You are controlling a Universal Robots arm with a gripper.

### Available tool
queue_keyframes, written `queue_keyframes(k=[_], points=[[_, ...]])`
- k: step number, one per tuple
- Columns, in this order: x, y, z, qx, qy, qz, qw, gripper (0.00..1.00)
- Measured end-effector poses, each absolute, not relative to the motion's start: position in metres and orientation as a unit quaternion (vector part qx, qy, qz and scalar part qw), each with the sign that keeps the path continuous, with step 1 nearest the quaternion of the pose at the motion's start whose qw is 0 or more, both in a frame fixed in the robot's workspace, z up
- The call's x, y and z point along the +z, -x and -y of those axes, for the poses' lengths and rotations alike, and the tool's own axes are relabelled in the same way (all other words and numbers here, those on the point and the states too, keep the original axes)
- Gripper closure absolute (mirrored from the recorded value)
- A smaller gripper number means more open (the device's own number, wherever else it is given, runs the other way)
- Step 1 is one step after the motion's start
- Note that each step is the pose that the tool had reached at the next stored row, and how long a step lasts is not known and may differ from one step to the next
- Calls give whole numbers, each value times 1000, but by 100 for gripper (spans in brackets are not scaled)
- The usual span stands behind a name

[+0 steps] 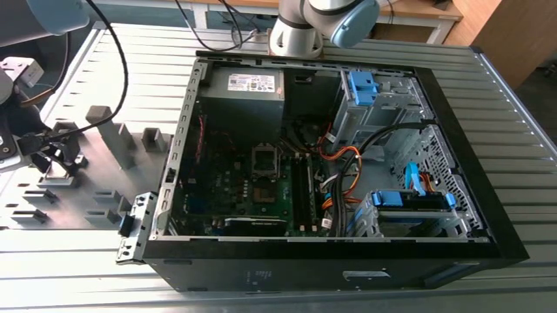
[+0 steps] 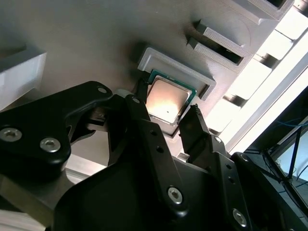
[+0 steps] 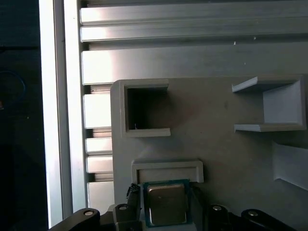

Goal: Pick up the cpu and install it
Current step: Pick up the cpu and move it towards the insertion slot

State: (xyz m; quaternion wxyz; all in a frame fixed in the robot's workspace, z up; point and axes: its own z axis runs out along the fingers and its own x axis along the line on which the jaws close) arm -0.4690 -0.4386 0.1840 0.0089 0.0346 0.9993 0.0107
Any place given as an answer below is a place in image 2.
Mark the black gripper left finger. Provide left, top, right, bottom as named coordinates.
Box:
left=0, top=78, right=191, bottom=218

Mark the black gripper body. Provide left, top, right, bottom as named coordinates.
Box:
left=54, top=160, right=233, bottom=231

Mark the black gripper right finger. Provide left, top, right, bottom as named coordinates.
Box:
left=177, top=103, right=298, bottom=231

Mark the CPU with silver top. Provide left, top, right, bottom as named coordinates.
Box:
left=145, top=69, right=198, bottom=126

